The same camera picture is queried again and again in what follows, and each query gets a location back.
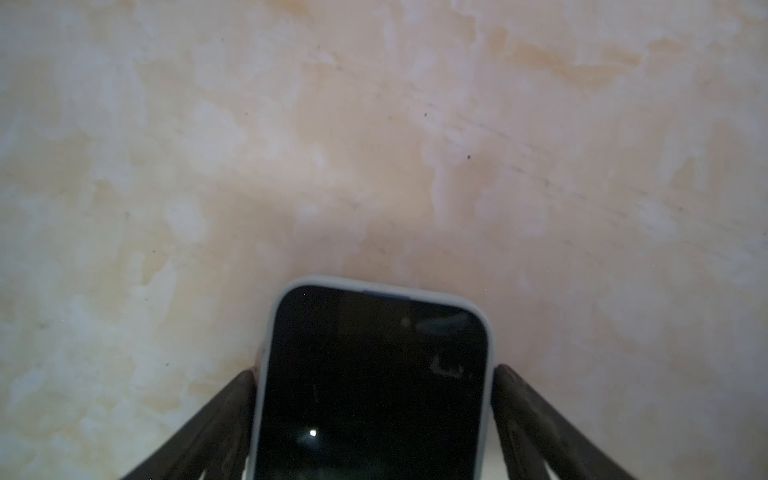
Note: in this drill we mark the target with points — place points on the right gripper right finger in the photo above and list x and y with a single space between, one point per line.
536 439

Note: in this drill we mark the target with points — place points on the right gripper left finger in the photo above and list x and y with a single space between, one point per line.
214 443

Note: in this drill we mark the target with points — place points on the black smartphone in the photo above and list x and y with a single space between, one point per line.
372 384

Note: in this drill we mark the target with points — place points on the light blue phone case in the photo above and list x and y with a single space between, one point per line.
489 384

